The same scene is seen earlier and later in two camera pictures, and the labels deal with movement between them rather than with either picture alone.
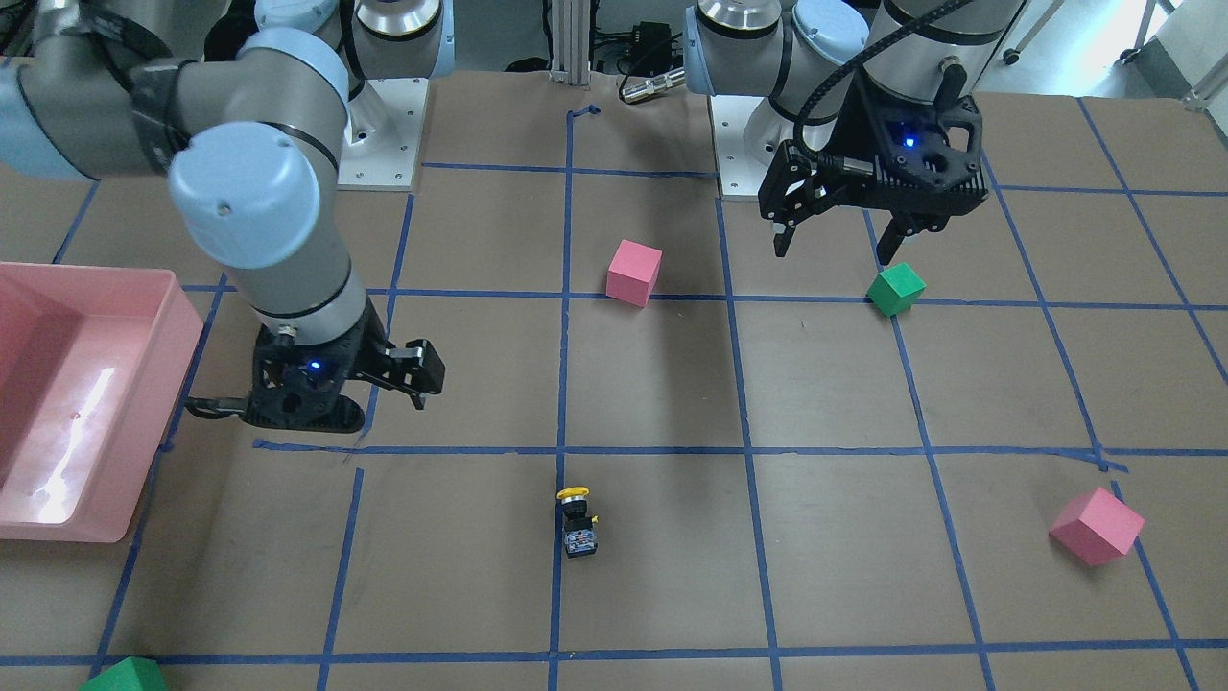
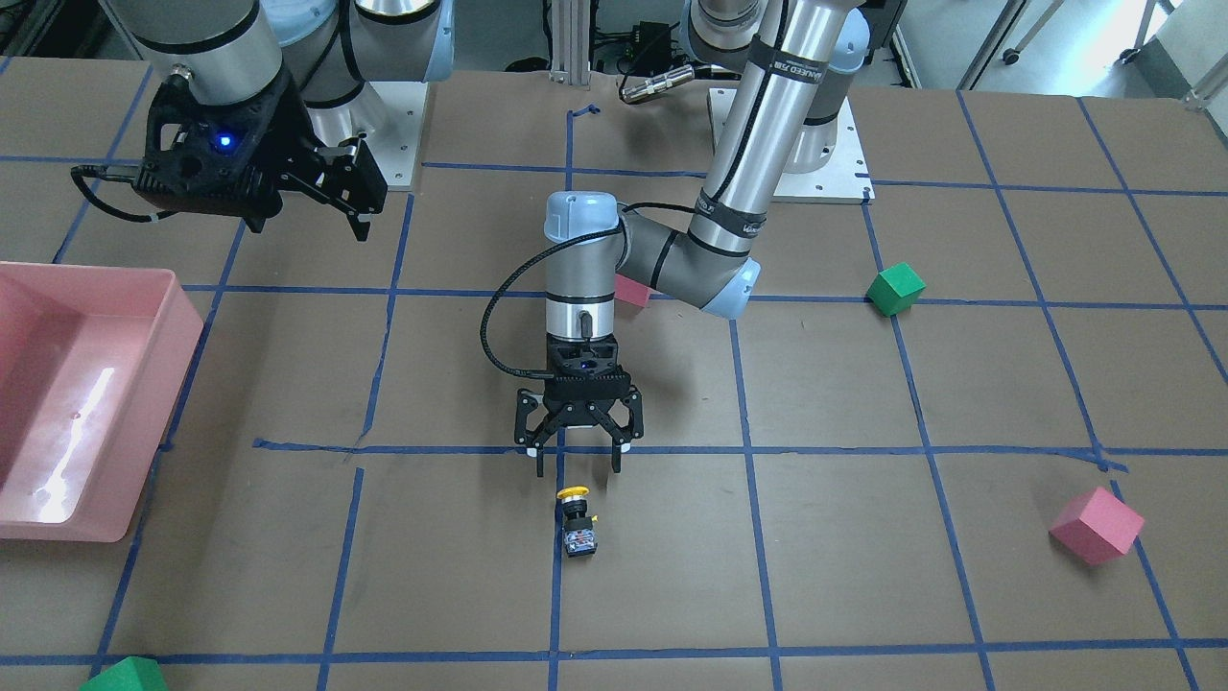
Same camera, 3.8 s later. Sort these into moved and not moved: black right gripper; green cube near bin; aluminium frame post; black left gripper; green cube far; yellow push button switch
Moved: black right gripper; black left gripper
Not moved: green cube near bin; green cube far; aluminium frame post; yellow push button switch
